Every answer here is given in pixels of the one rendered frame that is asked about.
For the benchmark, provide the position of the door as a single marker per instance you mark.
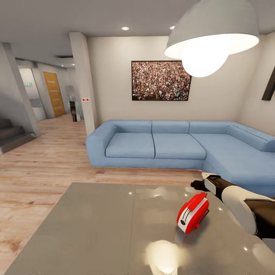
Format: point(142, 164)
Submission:
point(54, 93)

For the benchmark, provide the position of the coffee table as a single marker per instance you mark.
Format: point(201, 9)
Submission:
point(131, 229)

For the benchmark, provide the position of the picture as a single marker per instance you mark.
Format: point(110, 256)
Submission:
point(160, 81)

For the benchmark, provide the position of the room light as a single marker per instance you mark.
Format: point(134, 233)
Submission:
point(237, 18)

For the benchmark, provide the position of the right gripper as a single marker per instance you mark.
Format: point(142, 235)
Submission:
point(199, 185)

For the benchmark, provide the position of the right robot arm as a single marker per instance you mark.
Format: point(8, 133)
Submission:
point(256, 213)

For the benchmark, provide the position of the radio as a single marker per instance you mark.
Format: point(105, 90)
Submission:
point(193, 212)

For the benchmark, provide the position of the sofa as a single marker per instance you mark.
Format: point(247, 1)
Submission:
point(238, 154)

